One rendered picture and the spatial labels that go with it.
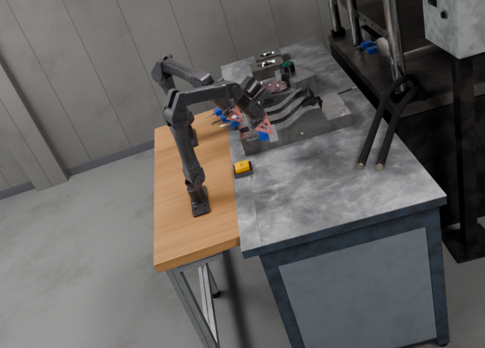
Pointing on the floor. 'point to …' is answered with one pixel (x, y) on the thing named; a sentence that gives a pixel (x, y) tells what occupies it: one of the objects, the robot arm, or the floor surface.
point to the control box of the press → (460, 96)
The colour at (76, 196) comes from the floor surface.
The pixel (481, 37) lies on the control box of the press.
